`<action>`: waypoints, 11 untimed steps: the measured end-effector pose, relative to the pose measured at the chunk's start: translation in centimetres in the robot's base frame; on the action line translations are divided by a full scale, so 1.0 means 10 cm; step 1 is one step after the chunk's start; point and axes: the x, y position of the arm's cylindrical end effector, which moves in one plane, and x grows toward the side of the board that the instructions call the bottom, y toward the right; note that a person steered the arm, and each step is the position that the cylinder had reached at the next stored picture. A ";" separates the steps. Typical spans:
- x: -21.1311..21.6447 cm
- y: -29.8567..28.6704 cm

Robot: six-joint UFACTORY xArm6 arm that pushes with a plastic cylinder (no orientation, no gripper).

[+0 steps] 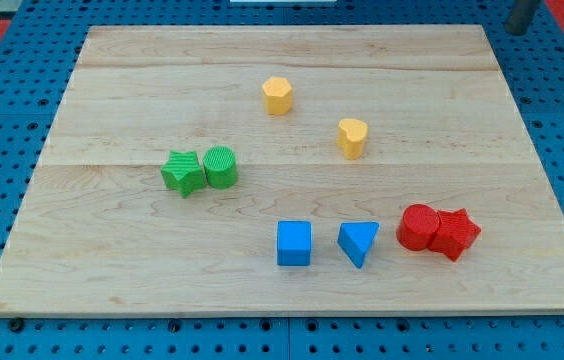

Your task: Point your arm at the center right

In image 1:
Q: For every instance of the dark grey robot arm rod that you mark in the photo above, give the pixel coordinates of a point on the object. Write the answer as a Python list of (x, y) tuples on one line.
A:
[(520, 16)]

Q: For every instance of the blue cube block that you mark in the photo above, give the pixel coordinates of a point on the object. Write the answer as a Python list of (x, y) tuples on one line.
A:
[(294, 243)]

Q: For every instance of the green cylinder block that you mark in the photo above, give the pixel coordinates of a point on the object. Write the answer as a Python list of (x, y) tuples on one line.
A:
[(220, 167)]

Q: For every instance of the yellow heart block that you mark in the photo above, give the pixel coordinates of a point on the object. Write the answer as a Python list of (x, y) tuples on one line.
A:
[(351, 138)]

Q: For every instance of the wooden board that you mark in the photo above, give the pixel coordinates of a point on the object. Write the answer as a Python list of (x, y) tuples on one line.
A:
[(99, 235)]

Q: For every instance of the yellow hexagon block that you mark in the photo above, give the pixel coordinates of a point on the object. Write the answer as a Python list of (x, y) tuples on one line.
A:
[(277, 95)]

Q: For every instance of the blue triangle block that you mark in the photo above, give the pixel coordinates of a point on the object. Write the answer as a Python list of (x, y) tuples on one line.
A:
[(356, 239)]

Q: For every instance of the green star block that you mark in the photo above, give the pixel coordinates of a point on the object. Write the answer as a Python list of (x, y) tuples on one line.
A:
[(183, 173)]

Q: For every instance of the red cylinder block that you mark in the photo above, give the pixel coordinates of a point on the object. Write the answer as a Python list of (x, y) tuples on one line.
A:
[(418, 226)]

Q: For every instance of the red star block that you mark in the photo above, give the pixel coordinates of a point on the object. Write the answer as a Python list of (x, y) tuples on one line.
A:
[(456, 233)]

